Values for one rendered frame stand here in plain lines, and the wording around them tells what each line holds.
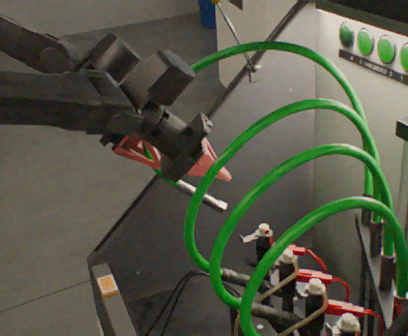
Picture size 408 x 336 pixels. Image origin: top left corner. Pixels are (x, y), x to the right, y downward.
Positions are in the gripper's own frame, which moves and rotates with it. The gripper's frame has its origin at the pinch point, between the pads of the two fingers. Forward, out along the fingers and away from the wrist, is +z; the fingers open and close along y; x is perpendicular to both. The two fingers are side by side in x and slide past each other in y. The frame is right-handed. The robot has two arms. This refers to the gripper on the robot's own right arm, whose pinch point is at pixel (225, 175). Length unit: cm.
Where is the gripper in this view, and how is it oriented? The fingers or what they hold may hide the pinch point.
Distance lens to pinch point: 92.6
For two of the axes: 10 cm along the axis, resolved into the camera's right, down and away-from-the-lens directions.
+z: 7.6, 5.4, 3.6
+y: 6.4, -7.1, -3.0
